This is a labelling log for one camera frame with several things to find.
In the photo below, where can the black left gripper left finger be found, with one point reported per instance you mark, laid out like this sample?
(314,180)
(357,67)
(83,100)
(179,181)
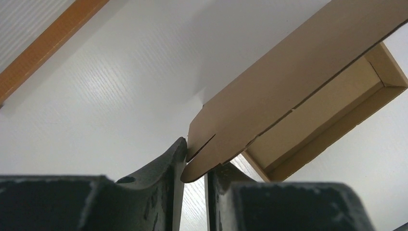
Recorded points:
(149,199)

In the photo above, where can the orange wooden shelf rack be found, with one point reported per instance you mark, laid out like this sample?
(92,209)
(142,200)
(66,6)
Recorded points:
(46,45)

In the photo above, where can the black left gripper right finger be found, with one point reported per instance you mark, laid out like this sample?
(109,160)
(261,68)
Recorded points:
(236,202)

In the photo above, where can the brown cardboard box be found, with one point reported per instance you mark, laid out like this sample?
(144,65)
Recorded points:
(317,84)

